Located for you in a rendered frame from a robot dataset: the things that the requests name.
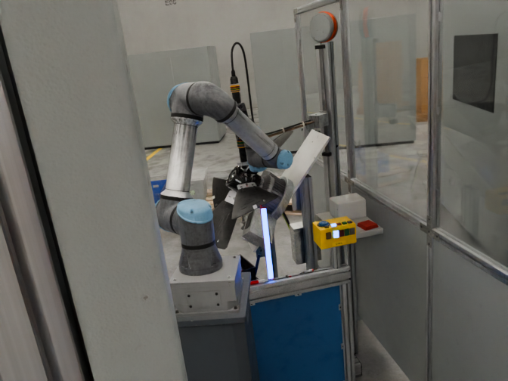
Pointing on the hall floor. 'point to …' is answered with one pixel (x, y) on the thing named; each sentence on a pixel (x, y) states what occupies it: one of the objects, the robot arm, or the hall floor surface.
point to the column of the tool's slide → (331, 181)
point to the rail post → (348, 331)
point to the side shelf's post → (352, 291)
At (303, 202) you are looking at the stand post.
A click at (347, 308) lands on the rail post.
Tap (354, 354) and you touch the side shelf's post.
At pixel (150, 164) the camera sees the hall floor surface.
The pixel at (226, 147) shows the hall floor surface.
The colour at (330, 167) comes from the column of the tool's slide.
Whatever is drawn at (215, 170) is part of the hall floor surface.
